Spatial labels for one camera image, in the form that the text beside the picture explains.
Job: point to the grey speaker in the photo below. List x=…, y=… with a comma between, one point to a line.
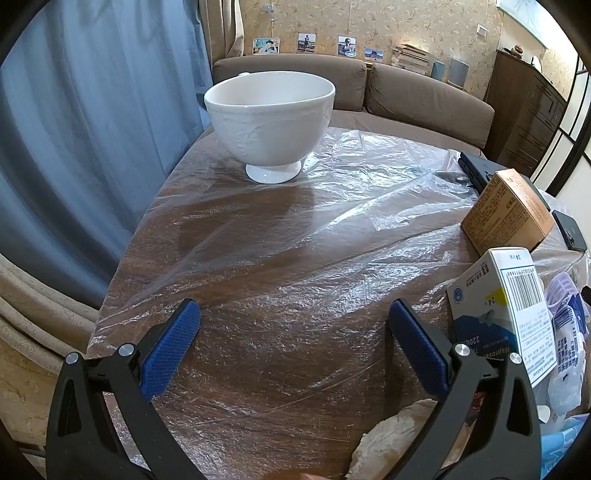
x=458, y=72

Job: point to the crumpled white tissue paper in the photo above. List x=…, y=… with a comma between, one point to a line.
x=392, y=438

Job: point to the blue white tissue packet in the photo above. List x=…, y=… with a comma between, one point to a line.
x=568, y=350

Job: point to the small landscape photo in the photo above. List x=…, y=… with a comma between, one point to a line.
x=374, y=55

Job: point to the light blue plastic wrapper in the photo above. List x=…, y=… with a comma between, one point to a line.
x=556, y=450

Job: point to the dark wooden cabinet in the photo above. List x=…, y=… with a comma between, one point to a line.
x=521, y=115

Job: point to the dark blue smartphone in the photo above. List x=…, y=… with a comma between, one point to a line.
x=570, y=228

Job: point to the white wall hook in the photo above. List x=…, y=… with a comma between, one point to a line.
x=268, y=11

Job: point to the small standing photo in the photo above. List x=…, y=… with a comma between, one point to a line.
x=307, y=43
x=347, y=46

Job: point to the white footed cup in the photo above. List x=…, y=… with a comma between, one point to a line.
x=268, y=124

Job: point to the stack of books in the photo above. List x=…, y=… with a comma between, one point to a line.
x=411, y=57

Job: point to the small teal speaker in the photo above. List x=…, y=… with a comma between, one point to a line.
x=438, y=70

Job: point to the beige curtain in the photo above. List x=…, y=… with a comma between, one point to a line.
x=221, y=27
x=37, y=314

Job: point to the wide photo card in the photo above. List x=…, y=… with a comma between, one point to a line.
x=266, y=46

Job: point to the blue curtain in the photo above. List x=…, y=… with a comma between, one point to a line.
x=92, y=138

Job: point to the small figurine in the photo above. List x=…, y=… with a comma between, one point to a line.
x=517, y=50

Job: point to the black laptop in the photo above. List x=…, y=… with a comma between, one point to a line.
x=475, y=168

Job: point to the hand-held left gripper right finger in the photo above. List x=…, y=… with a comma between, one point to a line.
x=415, y=341

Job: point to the black framed sliding screen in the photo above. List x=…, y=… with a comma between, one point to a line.
x=572, y=157

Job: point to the brown sofa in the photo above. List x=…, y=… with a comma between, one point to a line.
x=415, y=101

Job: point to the brown cardboard box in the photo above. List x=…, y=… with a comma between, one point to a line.
x=503, y=217

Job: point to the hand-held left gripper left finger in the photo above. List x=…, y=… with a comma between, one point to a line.
x=171, y=350

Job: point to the white medicine box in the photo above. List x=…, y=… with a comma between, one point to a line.
x=503, y=295

